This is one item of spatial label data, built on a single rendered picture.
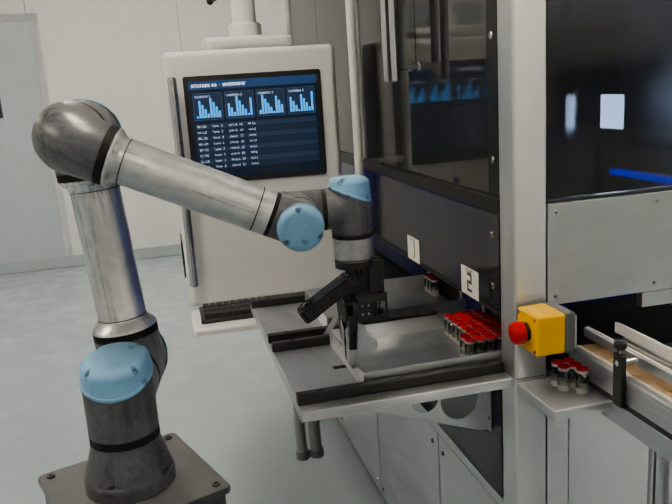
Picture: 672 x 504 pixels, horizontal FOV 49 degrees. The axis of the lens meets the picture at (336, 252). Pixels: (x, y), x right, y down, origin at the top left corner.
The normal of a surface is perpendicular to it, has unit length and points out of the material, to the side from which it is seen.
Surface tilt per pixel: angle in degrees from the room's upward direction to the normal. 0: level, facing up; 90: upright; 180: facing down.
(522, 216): 90
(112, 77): 90
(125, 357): 7
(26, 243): 90
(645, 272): 90
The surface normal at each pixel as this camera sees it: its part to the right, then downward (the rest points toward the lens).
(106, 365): -0.05, -0.94
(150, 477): 0.65, -0.18
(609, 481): 0.24, 0.20
